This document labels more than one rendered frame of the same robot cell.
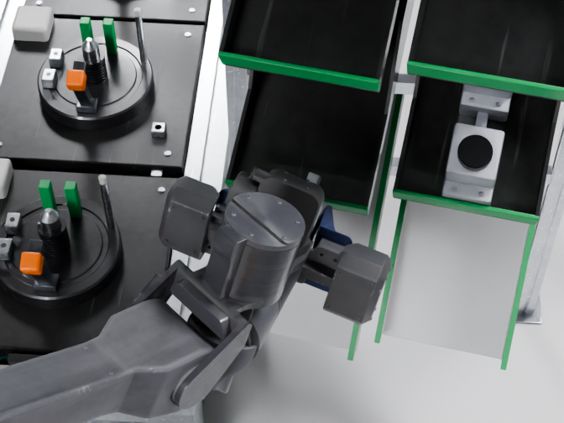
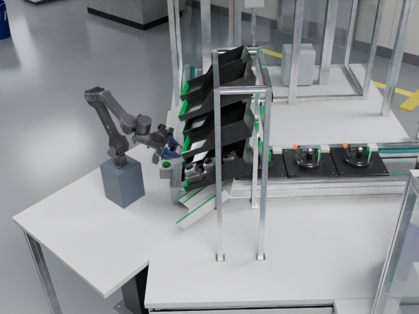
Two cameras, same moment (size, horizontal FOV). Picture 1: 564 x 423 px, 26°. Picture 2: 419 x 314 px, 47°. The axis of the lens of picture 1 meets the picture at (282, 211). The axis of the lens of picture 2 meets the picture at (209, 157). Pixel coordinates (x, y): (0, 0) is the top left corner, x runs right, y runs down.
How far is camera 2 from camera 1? 184 cm
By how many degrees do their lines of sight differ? 61
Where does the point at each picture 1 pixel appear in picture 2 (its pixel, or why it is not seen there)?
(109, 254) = not seen: hidden behind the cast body
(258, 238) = (139, 118)
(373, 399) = (190, 230)
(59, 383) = (115, 106)
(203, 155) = (244, 182)
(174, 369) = (122, 121)
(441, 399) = (191, 242)
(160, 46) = (277, 170)
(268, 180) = (161, 126)
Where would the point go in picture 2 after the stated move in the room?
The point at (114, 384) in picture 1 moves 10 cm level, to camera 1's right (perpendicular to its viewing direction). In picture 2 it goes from (118, 114) to (116, 126)
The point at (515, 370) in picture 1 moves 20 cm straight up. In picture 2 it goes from (200, 256) to (198, 221)
